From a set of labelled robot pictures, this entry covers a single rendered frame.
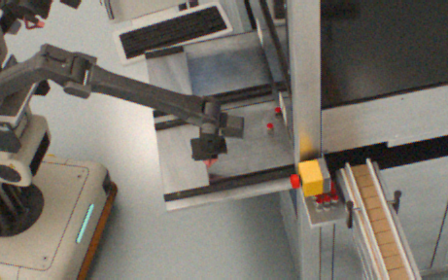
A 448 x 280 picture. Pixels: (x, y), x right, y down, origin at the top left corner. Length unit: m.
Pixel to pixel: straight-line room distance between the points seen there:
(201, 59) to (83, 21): 1.79
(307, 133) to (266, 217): 1.22
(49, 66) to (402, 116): 0.94
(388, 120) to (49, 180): 1.61
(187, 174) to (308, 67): 0.62
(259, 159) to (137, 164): 1.28
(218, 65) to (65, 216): 0.94
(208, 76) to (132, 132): 1.14
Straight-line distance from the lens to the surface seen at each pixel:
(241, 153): 2.11
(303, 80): 1.68
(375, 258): 1.85
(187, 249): 2.97
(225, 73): 2.34
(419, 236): 2.50
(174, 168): 2.11
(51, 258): 2.77
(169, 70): 2.39
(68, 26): 4.11
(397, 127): 1.93
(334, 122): 1.83
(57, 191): 2.95
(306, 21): 1.55
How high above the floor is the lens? 2.55
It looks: 51 degrees down
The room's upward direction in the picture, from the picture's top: 10 degrees counter-clockwise
